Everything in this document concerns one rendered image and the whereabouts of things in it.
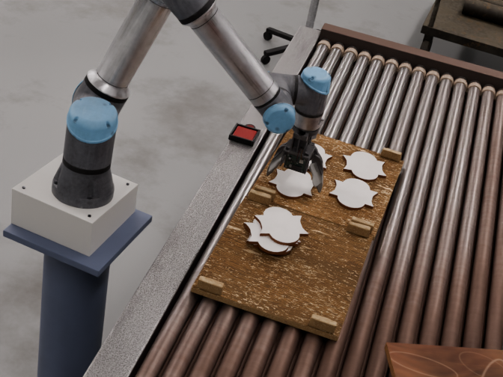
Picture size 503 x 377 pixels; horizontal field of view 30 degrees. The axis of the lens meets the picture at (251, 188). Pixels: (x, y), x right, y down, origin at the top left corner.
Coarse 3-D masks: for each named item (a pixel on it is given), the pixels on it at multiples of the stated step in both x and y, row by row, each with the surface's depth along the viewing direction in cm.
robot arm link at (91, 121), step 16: (80, 112) 217; (96, 112) 218; (112, 112) 220; (80, 128) 215; (96, 128) 215; (112, 128) 218; (64, 144) 222; (80, 144) 217; (96, 144) 217; (112, 144) 222; (80, 160) 219; (96, 160) 220
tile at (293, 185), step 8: (280, 176) 255; (288, 176) 255; (296, 176) 256; (304, 176) 257; (272, 184) 252; (280, 184) 251; (288, 184) 252; (296, 184) 253; (304, 184) 253; (312, 184) 254; (280, 192) 249; (288, 192) 249; (296, 192) 250; (304, 192) 250
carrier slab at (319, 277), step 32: (320, 224) 241; (224, 256) 224; (256, 256) 226; (288, 256) 228; (320, 256) 230; (352, 256) 233; (192, 288) 213; (224, 288) 215; (256, 288) 216; (288, 288) 218; (320, 288) 220; (352, 288) 222; (288, 320) 210
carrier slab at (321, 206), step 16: (320, 144) 274; (336, 144) 275; (352, 144) 277; (336, 160) 268; (384, 160) 272; (400, 160) 274; (272, 176) 256; (336, 176) 261; (352, 176) 263; (320, 192) 253; (384, 192) 258; (288, 208) 245; (304, 208) 246; (320, 208) 247; (336, 208) 248; (368, 208) 251; (384, 208) 252
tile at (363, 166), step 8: (360, 152) 272; (352, 160) 268; (360, 160) 268; (368, 160) 269; (376, 160) 270; (344, 168) 263; (352, 168) 264; (360, 168) 265; (368, 168) 265; (376, 168) 266; (360, 176) 262; (368, 176) 262; (376, 176) 263; (384, 176) 264
